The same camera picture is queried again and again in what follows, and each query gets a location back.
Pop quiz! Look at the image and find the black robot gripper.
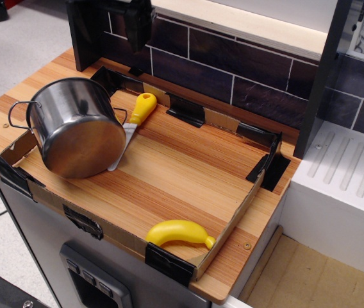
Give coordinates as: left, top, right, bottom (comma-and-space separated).
103, 0, 153, 53

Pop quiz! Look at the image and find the stainless steel pot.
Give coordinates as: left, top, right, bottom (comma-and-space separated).
25, 78, 126, 178

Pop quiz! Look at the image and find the yellow toy banana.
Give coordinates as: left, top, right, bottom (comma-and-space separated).
145, 219, 216, 250

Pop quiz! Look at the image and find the white toy sink drainboard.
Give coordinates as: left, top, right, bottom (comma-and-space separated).
279, 122, 364, 272

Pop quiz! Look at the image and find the grey oven control panel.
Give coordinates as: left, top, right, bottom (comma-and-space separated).
60, 244, 133, 307

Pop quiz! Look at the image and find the dark grey left post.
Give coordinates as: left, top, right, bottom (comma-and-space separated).
66, 1, 108, 72

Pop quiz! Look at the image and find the dark grey post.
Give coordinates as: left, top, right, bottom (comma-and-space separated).
294, 1, 352, 159
66, 1, 108, 72

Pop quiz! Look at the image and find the yellow handled toy knife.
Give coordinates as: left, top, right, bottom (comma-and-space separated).
108, 92, 157, 171

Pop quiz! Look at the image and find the dark grey right post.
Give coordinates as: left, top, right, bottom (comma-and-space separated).
294, 1, 352, 159

